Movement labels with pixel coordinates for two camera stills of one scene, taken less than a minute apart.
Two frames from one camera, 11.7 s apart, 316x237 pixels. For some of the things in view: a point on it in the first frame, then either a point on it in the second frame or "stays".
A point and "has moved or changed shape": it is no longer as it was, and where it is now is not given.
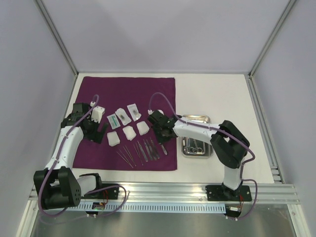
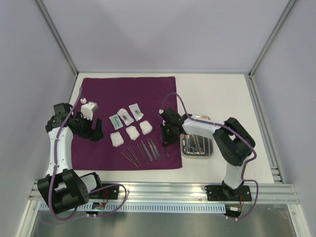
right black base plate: (221, 193) stays
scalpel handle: (154, 148) → (165, 148)
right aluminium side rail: (275, 168) stays
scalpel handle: (143, 153) has moved or changed shape
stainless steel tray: (196, 147) stays
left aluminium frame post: (57, 35) stays
